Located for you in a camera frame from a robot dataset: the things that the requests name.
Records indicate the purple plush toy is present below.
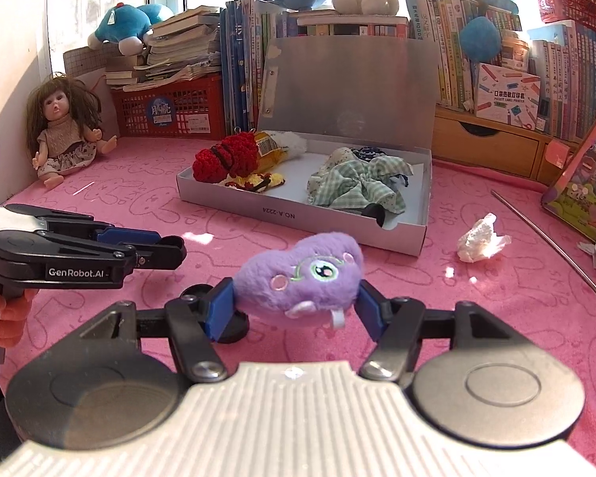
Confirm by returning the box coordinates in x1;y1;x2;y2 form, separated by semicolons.
233;233;364;331

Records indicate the brown-haired doll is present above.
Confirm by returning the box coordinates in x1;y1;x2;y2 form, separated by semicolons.
26;74;117;190

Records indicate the pink small container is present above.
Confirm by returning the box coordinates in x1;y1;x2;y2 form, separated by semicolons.
499;30;530;73

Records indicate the red knitted toy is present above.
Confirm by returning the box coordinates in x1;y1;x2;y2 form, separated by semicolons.
193;133;285;194

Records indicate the row of books on shelf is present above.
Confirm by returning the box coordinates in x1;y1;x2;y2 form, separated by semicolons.
402;0;596;142

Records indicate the white fluffy pouch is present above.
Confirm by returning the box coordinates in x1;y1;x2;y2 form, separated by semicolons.
271;130;309;160

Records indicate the row of books behind box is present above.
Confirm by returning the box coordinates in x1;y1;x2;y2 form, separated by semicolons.
273;7;410;41

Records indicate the blue white cat plush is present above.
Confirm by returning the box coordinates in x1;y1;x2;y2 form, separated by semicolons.
88;2;174;55

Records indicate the small black object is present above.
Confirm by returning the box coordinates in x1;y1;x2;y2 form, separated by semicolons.
362;204;389;227

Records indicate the person's left hand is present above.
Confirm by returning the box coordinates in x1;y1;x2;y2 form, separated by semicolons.
0;285;37;347

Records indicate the metal rod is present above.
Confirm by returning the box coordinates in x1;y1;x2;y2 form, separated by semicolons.
491;190;596;303

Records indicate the green checked cloth pouch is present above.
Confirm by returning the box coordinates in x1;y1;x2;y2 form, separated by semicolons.
307;148;413;217

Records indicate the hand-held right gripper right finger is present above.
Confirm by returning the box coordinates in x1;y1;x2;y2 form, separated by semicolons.
355;281;527;382

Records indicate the white cardboard box with lid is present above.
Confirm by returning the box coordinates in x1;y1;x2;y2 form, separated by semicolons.
176;36;440;258

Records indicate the row of blue upright books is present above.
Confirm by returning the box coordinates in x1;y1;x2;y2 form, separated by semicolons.
219;0;274;132

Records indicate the crumpled white tissue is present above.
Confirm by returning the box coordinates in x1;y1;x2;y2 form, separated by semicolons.
457;213;511;263

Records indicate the orange plastic packet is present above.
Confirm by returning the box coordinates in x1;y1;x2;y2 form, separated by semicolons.
251;130;286;170

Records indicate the blue floral drawstring pouch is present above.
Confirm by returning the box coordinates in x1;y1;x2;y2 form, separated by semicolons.
352;145;412;190

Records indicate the stack of worn books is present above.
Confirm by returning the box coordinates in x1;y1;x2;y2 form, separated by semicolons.
104;6;222;91

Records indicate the wooden drawer shelf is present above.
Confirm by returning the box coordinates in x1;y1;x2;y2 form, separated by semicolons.
433;107;584;184

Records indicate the white printed carton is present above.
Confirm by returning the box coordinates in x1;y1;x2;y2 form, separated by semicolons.
473;63;542;132

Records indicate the colourful triangular picture board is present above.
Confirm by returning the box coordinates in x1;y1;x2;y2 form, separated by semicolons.
541;92;596;244

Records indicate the pink printed table cloth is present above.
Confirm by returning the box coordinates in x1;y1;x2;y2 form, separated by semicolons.
0;134;596;468

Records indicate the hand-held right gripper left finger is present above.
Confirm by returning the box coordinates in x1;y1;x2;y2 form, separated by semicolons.
79;277;239;383

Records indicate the pink sticky tag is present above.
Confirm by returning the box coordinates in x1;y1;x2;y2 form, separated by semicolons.
544;140;577;170

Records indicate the grey grid board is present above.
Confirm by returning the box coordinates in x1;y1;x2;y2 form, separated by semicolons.
62;45;112;91

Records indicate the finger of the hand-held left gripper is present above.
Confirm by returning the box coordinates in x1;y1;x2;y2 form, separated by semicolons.
5;204;161;246
124;237;188;279

